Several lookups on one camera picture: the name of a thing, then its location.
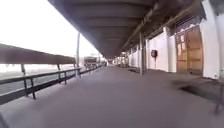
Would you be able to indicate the grey concrete walkway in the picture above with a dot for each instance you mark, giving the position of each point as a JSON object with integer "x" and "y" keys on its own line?
{"x": 113, "y": 100}

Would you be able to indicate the building with overhanging dark roof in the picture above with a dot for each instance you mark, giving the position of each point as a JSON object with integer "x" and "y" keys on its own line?
{"x": 113, "y": 20}

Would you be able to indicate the pale open field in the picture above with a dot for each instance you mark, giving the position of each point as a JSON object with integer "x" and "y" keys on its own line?
{"x": 40, "y": 69}

